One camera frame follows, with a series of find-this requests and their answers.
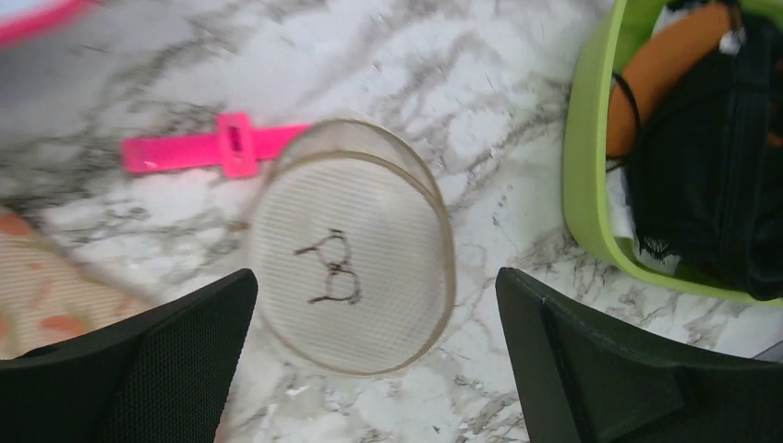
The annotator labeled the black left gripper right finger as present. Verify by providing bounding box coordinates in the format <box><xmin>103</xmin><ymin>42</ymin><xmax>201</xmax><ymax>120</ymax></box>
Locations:
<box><xmin>495</xmin><ymin>268</ymin><xmax>782</xmax><ymax>442</ymax></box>

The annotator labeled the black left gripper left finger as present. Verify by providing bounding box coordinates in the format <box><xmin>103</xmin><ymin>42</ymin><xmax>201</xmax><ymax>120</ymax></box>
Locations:
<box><xmin>1</xmin><ymin>269</ymin><xmax>258</xmax><ymax>442</ymax></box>

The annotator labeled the white mesh laundry bag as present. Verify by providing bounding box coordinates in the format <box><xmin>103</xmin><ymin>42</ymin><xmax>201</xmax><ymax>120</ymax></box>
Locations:
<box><xmin>245</xmin><ymin>118</ymin><xmax>456</xmax><ymax>377</ymax></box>

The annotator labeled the black bra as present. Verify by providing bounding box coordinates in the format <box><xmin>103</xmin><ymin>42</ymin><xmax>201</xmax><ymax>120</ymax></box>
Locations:
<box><xmin>613</xmin><ymin>1</ymin><xmax>782</xmax><ymax>301</ymax></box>

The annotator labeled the floral fabric laundry bag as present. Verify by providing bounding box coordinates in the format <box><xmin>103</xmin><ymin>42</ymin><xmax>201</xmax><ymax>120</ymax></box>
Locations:
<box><xmin>1</xmin><ymin>208</ymin><xmax>151</xmax><ymax>359</ymax></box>

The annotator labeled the orange bra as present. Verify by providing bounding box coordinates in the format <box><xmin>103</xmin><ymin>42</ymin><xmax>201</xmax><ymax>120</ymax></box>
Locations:
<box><xmin>606</xmin><ymin>1</ymin><xmax>738</xmax><ymax>160</ymax></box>

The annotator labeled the pink plastic clip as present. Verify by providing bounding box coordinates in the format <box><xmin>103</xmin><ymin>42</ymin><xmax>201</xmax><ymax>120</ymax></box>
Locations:
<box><xmin>121</xmin><ymin>113</ymin><xmax>309</xmax><ymax>178</ymax></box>

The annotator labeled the green plastic tray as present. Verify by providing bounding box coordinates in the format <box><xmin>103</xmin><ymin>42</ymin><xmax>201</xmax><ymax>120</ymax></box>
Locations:
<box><xmin>562</xmin><ymin>1</ymin><xmax>782</xmax><ymax>304</ymax></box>

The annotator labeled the pink framed whiteboard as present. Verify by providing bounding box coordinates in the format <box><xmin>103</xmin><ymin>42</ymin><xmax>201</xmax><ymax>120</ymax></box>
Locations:
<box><xmin>1</xmin><ymin>0</ymin><xmax>97</xmax><ymax>47</ymax></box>

